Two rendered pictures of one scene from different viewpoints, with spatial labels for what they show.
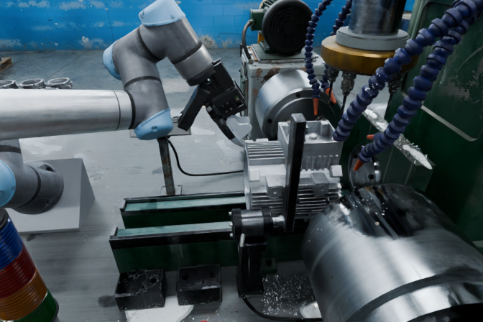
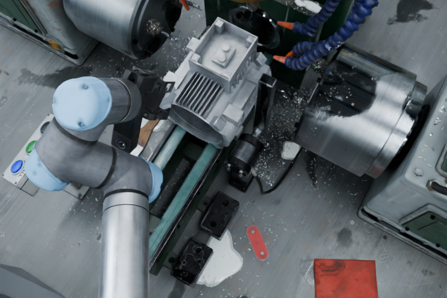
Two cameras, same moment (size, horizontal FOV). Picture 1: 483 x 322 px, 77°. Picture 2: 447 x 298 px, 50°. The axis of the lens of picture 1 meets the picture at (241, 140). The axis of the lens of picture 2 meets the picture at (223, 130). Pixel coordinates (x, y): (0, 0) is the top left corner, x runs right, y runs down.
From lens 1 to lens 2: 0.67 m
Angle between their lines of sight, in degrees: 48
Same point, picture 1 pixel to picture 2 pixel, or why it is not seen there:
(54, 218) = not seen: outside the picture
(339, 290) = (356, 153)
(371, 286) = (376, 142)
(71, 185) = (14, 287)
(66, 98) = (135, 253)
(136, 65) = (97, 162)
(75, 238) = not seen: outside the picture
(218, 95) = (147, 98)
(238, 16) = not seen: outside the picture
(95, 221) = (64, 277)
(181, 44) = (123, 107)
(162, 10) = (101, 106)
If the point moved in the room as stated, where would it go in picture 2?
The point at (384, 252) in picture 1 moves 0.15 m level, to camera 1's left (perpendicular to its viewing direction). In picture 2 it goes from (370, 120) to (330, 181)
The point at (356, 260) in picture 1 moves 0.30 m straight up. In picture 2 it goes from (357, 134) to (410, 60)
